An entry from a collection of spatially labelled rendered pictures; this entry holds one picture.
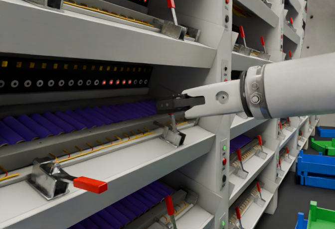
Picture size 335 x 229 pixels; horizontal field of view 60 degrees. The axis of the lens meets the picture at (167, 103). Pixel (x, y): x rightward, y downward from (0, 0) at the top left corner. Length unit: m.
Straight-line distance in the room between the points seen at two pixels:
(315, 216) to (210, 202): 0.56
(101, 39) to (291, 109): 0.27
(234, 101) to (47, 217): 0.28
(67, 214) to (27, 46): 0.18
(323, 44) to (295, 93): 0.14
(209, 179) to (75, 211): 0.41
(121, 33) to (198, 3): 0.35
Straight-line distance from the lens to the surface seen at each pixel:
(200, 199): 0.74
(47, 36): 0.32
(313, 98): 0.43
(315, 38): 0.54
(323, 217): 1.22
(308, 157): 2.06
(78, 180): 0.30
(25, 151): 0.37
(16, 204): 0.33
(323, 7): 0.50
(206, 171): 0.71
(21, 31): 0.30
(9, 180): 0.35
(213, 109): 0.45
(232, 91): 0.44
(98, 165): 0.41
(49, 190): 0.34
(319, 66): 0.43
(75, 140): 0.41
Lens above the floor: 0.61
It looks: 5 degrees down
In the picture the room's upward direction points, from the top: straight up
